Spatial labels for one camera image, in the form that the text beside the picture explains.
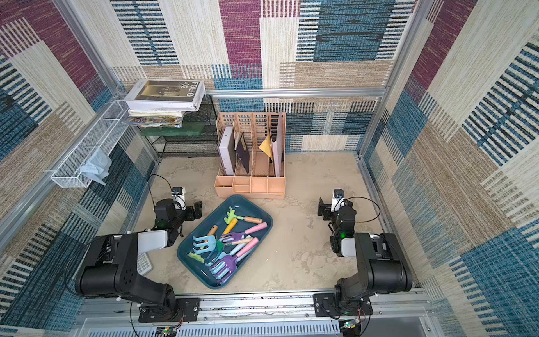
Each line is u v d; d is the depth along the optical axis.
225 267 0.81
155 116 0.82
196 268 0.79
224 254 0.84
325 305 0.74
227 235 0.89
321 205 0.87
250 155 1.23
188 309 0.74
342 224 0.69
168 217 0.73
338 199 0.78
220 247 0.83
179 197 0.81
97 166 0.67
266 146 0.89
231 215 0.96
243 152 1.11
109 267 0.45
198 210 0.87
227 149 0.96
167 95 0.83
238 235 0.87
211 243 0.87
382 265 0.45
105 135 0.83
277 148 0.88
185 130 0.94
